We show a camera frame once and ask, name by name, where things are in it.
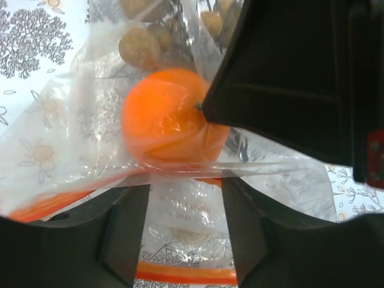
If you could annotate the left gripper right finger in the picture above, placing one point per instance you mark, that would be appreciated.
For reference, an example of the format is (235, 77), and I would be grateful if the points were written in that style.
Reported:
(276, 246)

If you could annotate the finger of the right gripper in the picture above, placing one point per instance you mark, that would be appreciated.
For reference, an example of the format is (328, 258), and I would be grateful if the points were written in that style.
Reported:
(308, 75)

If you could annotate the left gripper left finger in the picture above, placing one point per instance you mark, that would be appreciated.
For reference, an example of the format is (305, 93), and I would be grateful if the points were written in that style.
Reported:
(95, 244)

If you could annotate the orange fake tangerine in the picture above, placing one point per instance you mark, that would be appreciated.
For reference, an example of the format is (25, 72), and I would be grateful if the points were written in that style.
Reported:
(162, 124)

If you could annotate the clear zip top bag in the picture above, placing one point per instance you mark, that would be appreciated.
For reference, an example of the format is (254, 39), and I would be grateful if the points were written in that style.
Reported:
(116, 102)

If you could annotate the brown fake longan cluster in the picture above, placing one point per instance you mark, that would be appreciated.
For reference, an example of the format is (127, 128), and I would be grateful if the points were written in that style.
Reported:
(184, 34)

